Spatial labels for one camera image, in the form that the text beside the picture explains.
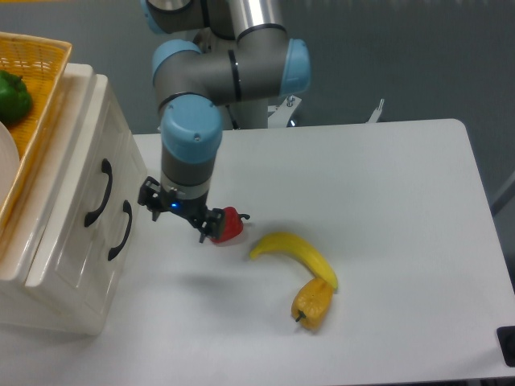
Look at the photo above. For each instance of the red bell pepper toy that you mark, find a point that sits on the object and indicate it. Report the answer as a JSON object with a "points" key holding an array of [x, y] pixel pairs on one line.
{"points": [[233, 225]]}

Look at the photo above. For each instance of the black object at table edge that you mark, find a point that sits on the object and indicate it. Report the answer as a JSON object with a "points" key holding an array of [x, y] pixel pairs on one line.
{"points": [[506, 338]]}

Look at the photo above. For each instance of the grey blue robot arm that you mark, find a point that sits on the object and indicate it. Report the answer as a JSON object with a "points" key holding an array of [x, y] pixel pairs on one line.
{"points": [[193, 82]]}

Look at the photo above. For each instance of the white lower drawer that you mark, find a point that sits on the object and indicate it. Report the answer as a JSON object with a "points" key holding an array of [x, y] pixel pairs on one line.
{"points": [[107, 241]]}

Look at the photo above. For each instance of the yellow banana toy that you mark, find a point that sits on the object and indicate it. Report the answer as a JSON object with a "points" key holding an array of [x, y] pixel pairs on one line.
{"points": [[301, 250]]}

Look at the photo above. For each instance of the white clamp bracket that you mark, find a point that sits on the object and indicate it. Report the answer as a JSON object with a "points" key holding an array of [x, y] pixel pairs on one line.
{"points": [[376, 113]]}

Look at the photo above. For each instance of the white drawer cabinet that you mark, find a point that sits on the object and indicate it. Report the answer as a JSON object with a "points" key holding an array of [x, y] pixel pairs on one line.
{"points": [[21, 237]]}

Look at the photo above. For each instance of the white plate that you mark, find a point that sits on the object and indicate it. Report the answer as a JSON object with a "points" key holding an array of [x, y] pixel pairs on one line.
{"points": [[9, 162]]}

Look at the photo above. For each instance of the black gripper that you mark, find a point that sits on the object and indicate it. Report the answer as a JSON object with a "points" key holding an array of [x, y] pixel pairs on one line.
{"points": [[209, 222]]}

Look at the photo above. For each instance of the green bell pepper toy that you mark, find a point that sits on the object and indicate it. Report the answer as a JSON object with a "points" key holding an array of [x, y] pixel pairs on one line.
{"points": [[16, 101]]}

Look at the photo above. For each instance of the yellow woven basket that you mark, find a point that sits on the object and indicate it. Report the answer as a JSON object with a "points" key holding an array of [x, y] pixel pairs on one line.
{"points": [[41, 63]]}

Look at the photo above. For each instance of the orange bell pepper toy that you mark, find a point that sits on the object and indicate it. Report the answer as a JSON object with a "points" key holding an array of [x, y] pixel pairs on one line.
{"points": [[312, 303]]}

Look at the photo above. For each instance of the black top drawer handle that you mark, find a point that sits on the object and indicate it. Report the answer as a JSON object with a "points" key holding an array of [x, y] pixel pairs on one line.
{"points": [[92, 216]]}

